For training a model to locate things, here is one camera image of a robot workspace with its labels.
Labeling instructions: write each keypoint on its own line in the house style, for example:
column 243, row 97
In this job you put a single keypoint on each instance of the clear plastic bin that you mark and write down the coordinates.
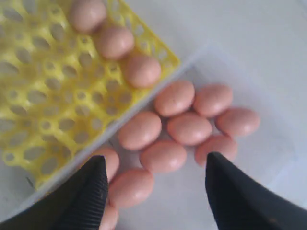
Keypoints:
column 254, row 133

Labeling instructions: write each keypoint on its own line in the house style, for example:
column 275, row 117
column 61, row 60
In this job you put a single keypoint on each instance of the brown egg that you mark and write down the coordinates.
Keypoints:
column 114, row 42
column 163, row 156
column 110, row 160
column 217, row 143
column 86, row 15
column 174, row 99
column 189, row 128
column 142, row 71
column 110, row 217
column 143, row 129
column 131, row 188
column 212, row 99
column 237, row 122

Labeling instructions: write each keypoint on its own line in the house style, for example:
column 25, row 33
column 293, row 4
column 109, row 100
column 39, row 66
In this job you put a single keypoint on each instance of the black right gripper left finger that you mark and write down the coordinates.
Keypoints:
column 78, row 204

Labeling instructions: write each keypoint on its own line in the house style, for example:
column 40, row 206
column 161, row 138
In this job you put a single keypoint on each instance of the yellow plastic egg tray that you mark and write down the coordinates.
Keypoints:
column 57, row 94

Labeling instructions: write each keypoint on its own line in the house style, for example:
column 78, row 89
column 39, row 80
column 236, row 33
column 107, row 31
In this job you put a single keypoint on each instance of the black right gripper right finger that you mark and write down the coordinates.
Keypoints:
column 240, row 203

